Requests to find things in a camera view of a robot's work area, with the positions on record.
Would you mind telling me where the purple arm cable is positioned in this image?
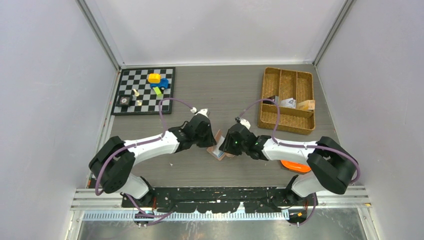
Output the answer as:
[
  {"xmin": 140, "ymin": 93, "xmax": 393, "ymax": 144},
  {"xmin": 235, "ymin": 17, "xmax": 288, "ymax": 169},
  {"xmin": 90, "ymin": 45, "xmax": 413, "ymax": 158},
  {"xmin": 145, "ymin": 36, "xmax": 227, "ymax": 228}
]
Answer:
[
  {"xmin": 94, "ymin": 97, "xmax": 199, "ymax": 227},
  {"xmin": 234, "ymin": 98, "xmax": 361, "ymax": 227}
]

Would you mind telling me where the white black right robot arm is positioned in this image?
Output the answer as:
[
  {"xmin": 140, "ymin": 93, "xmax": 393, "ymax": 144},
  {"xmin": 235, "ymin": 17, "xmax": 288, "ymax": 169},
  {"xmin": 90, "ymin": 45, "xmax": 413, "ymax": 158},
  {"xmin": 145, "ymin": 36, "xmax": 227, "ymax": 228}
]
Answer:
[{"xmin": 219, "ymin": 118, "xmax": 360, "ymax": 205}]

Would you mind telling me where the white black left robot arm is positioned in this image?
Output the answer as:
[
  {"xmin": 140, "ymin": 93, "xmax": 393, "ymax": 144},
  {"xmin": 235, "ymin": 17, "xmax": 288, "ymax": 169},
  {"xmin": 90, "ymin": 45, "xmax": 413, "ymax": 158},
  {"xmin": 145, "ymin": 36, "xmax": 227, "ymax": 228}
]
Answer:
[{"xmin": 88, "ymin": 108, "xmax": 217, "ymax": 207}]

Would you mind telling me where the pink leather card holder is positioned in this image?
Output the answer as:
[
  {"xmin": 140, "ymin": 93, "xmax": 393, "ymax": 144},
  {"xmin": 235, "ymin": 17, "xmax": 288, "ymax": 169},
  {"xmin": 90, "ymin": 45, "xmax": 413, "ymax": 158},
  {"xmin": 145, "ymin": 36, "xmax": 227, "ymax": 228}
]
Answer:
[{"xmin": 206, "ymin": 129, "xmax": 235, "ymax": 161}]

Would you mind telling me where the green toy block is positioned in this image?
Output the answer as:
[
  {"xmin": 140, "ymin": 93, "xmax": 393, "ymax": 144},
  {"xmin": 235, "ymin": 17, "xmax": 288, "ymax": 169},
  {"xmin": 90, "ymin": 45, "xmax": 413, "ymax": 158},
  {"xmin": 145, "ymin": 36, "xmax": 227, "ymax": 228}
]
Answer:
[{"xmin": 153, "ymin": 86, "xmax": 163, "ymax": 97}]

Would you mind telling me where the black credit card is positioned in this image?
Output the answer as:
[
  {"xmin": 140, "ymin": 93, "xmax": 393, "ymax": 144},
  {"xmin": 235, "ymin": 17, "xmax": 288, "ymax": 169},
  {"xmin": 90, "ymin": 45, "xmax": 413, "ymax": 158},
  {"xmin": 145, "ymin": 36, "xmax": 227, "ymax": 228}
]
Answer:
[{"xmin": 263, "ymin": 95, "xmax": 279, "ymax": 106}]

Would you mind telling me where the yellow toy block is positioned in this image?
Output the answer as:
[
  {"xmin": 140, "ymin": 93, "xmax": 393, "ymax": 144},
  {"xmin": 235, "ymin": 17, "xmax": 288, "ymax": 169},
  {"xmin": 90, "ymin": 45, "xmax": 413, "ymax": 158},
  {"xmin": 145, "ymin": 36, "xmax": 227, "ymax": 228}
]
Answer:
[{"xmin": 147, "ymin": 73, "xmax": 162, "ymax": 84}]

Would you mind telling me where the tan card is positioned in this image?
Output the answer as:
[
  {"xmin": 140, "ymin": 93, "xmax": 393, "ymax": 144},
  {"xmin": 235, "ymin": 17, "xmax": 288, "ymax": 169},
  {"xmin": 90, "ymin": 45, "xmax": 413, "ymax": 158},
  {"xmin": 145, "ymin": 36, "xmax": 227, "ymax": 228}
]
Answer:
[{"xmin": 296, "ymin": 99, "xmax": 316, "ymax": 111}]

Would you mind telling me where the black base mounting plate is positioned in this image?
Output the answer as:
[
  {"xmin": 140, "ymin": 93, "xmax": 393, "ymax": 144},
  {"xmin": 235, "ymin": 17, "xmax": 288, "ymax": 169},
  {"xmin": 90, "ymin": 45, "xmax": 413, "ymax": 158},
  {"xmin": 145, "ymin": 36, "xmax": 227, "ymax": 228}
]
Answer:
[{"xmin": 121, "ymin": 186, "xmax": 314, "ymax": 214}]

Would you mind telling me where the woven bamboo organizer tray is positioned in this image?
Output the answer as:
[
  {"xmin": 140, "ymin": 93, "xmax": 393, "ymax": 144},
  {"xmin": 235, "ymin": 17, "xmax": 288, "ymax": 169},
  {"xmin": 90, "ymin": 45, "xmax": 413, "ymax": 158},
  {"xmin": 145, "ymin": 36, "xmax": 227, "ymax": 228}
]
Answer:
[{"xmin": 257, "ymin": 67, "xmax": 316, "ymax": 135}]

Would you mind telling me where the blue toy car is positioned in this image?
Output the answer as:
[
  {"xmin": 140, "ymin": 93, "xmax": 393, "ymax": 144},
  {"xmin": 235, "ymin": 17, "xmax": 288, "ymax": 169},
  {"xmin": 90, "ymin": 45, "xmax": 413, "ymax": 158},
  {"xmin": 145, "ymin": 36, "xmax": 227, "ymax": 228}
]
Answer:
[{"xmin": 150, "ymin": 78, "xmax": 169, "ymax": 91}]

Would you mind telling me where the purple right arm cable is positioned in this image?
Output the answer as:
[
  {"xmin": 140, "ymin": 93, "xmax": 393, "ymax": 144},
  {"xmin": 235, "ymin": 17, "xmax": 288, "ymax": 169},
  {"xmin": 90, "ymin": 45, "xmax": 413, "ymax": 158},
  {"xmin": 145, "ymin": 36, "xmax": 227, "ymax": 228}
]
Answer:
[{"xmin": 234, "ymin": 98, "xmax": 361, "ymax": 227}]

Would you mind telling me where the orange horseshoe toy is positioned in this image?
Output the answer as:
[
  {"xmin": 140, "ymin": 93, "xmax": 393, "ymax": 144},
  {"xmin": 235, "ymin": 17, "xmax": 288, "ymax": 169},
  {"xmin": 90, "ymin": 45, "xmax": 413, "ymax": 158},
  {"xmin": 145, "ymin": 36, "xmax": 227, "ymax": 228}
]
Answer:
[{"xmin": 280, "ymin": 160, "xmax": 311, "ymax": 174}]

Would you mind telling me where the black white chessboard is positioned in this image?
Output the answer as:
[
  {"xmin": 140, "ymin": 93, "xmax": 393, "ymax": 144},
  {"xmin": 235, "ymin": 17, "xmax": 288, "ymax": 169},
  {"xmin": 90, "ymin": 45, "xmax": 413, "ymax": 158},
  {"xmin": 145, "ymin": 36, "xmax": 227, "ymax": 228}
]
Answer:
[{"xmin": 111, "ymin": 67, "xmax": 177, "ymax": 116}]

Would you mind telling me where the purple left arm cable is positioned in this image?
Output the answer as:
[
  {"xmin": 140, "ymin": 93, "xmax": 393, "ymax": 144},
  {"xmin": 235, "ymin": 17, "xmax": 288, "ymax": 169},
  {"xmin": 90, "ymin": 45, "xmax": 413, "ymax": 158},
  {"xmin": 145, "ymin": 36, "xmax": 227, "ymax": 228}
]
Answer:
[{"xmin": 94, "ymin": 97, "xmax": 199, "ymax": 227}]

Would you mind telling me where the white chess pawn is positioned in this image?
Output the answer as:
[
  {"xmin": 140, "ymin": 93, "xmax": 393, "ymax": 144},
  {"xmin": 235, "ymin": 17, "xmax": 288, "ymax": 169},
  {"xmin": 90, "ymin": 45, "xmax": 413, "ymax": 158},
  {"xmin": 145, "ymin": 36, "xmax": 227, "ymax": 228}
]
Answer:
[{"xmin": 132, "ymin": 88, "xmax": 140, "ymax": 97}]

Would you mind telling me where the aluminium frame rail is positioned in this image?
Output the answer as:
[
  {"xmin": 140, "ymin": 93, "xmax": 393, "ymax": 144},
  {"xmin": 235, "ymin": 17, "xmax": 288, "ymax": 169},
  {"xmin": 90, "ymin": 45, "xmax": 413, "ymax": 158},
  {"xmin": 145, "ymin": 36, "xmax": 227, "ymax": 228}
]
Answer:
[{"xmin": 70, "ymin": 186, "xmax": 371, "ymax": 222}]

